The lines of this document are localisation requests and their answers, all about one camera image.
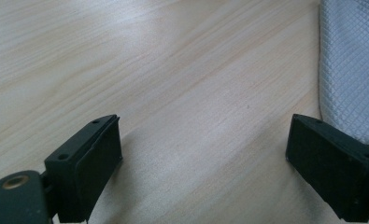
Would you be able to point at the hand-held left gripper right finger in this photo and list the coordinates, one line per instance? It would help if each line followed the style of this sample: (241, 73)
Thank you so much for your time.
(334, 168)

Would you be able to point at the grey cleaning cloth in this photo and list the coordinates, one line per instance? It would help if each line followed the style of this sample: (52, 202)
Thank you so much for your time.
(350, 62)

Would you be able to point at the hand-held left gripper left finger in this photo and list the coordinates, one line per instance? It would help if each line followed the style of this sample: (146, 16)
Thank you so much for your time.
(79, 174)

